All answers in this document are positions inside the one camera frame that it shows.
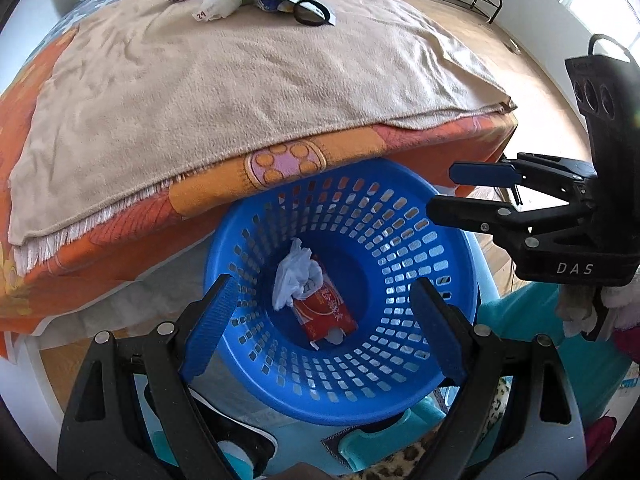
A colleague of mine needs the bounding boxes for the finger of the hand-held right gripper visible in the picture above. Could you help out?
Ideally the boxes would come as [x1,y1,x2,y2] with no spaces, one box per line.
[426,195,598,256]
[449,152,598,196]

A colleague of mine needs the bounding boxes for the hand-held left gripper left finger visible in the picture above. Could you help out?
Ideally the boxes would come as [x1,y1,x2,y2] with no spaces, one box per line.
[57,274,261,480]

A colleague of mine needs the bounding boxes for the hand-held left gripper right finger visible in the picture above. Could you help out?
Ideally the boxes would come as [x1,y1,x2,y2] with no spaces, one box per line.
[410,277,590,480]

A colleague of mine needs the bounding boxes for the blue plastic basket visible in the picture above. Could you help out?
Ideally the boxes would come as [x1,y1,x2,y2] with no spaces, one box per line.
[202,161,481,426]

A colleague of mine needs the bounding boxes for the black ring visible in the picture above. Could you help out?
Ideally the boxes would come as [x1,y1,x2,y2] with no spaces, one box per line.
[292,0,335,28]

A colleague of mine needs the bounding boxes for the white paper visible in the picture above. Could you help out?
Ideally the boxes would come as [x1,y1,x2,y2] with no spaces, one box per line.
[192,0,249,22]

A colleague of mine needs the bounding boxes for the white mattress cover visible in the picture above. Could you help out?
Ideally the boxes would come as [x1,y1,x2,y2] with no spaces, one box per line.
[42,240,218,353]

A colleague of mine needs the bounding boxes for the white crumpled tissue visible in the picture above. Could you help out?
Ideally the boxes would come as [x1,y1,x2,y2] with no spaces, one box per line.
[272,238,326,311]

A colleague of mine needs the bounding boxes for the red snack packet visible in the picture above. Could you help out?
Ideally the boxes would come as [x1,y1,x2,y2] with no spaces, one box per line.
[291,255,358,351]

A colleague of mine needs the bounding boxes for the black shoe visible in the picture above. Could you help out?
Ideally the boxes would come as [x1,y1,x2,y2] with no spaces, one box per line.
[145,385,277,478]

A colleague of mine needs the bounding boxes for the orange printed blanket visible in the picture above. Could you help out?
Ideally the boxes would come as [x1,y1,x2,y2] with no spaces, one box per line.
[0,25,518,356]

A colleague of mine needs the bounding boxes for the teal slipper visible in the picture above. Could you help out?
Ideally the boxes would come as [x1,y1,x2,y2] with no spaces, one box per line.
[337,407,447,472]

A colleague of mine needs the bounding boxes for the leopard print cloth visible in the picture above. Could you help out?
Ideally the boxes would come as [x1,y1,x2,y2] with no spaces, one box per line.
[350,375,511,480]

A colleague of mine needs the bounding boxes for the dark red cloth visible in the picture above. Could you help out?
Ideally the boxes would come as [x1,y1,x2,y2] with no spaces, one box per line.
[585,407,640,468]

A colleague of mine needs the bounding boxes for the beige fleece blanket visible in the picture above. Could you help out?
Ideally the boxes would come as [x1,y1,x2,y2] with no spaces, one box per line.
[7,0,518,276]

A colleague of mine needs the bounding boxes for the white bed frame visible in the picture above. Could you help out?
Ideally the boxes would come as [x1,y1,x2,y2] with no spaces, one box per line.
[0,345,68,466]

